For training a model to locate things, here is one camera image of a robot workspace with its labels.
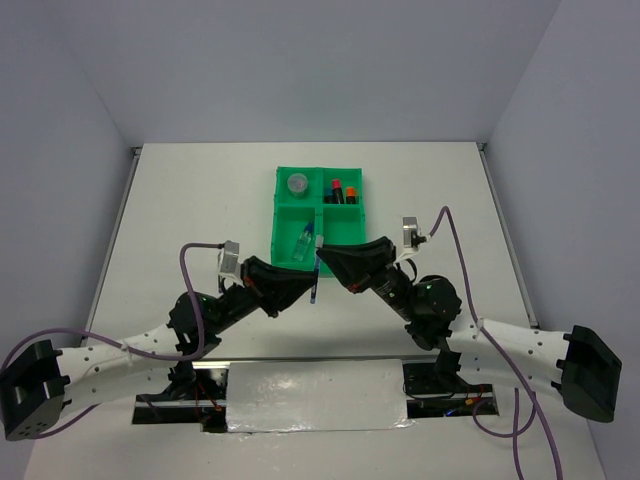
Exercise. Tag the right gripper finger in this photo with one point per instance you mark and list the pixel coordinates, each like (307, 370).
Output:
(380, 251)
(353, 267)

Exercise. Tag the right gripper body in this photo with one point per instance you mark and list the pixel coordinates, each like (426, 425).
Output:
(393, 287)

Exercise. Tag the clear round container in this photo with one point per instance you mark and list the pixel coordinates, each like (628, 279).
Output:
(297, 185)

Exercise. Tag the blue-capped black highlighter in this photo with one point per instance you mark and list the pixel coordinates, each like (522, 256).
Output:
(328, 196)

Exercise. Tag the clear spray bottle blue cap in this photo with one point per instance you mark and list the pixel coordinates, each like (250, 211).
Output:
(303, 242)

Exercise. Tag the table left edge rail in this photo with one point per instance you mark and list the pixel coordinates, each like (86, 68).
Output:
(129, 181)

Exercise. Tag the blue pen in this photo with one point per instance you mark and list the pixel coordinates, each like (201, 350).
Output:
(316, 272)

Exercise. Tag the orange-capped black highlighter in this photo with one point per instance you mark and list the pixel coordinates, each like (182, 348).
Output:
(351, 195)

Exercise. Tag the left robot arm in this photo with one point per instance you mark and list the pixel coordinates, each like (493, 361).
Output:
(45, 383)

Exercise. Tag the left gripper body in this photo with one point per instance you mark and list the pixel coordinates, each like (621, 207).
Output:
(235, 302)

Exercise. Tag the silver tape panel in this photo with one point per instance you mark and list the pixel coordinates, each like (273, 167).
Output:
(319, 396)

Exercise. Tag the table edge rail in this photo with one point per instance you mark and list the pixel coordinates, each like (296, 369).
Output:
(129, 181)
(481, 147)

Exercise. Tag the table right edge rail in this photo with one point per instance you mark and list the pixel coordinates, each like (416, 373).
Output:
(481, 147)

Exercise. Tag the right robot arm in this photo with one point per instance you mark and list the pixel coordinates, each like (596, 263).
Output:
(576, 367)

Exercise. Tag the green four-compartment tray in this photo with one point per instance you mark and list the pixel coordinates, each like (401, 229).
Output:
(340, 224)

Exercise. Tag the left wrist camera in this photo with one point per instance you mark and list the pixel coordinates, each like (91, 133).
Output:
(229, 263)

